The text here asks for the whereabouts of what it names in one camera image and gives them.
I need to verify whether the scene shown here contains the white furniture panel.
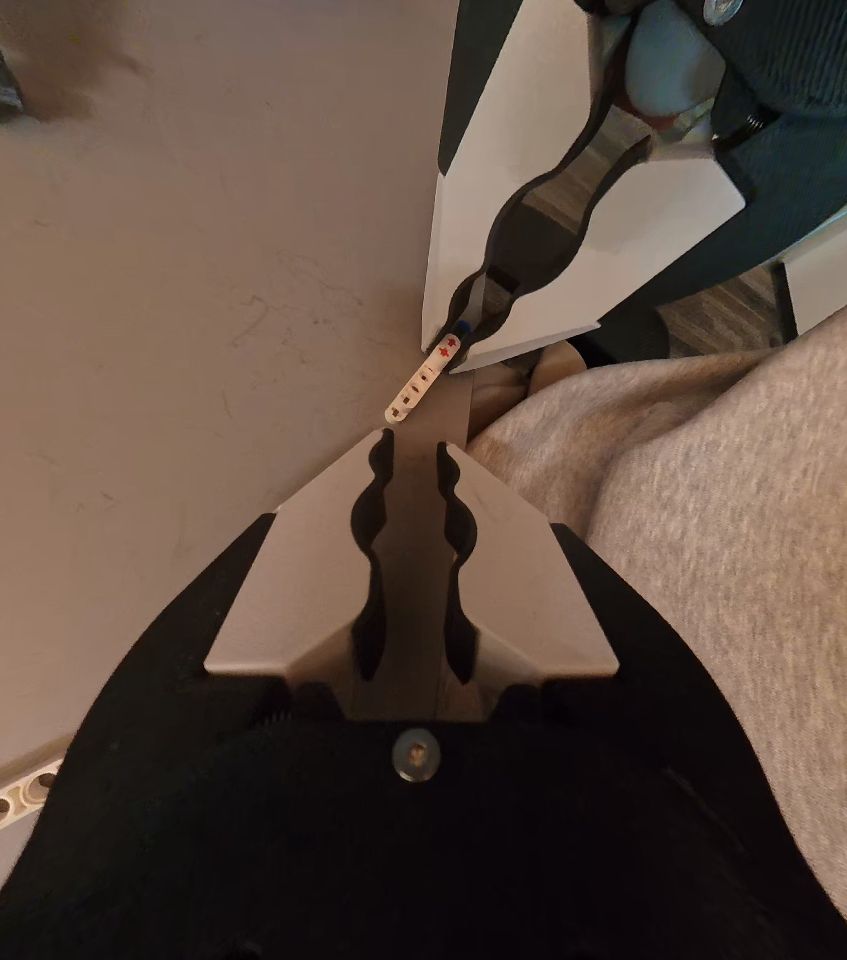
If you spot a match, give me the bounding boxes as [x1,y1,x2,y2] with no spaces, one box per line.
[772,168,847,339]

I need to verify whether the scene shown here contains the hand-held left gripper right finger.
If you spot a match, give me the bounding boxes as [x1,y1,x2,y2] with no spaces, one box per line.
[434,441,621,721]

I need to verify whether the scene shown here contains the black chair base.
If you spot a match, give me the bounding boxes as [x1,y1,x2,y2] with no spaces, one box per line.
[566,307,672,370]

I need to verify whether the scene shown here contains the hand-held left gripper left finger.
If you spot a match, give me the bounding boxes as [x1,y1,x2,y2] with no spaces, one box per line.
[202,427,396,721]

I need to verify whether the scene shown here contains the person's foot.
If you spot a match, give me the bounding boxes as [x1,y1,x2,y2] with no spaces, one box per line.
[524,341,590,395]

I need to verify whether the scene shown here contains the white lego beam red pins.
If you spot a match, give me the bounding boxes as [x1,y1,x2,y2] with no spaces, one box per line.
[382,333,467,426]

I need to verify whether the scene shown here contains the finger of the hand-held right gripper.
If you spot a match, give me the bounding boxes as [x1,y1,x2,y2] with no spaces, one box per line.
[452,133,749,374]
[423,0,614,349]

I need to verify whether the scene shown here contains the person's grey pants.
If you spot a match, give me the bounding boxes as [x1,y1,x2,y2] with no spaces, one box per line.
[466,270,847,960]

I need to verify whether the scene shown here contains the long white lego beam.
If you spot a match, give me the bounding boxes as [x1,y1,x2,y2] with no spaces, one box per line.
[0,757,66,861]

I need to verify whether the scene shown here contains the person's right forearm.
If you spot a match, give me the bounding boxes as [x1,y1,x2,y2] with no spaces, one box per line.
[629,3,728,132]

